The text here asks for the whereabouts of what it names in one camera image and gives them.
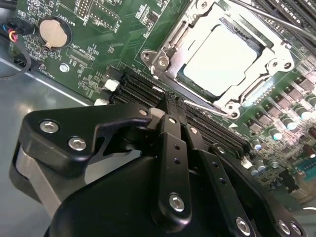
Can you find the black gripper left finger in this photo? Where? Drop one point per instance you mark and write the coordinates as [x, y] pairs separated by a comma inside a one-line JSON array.
[[74, 118]]

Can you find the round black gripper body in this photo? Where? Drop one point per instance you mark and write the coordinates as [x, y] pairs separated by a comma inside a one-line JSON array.
[[111, 209]]

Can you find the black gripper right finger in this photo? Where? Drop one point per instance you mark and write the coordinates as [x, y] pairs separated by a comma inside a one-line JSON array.
[[217, 172]]

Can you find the metal CPU socket cover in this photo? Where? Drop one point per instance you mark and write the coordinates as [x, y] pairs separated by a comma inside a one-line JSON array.
[[195, 22]]

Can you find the silver topped CPU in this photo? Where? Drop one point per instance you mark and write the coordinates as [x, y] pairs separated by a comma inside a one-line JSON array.
[[217, 64]]

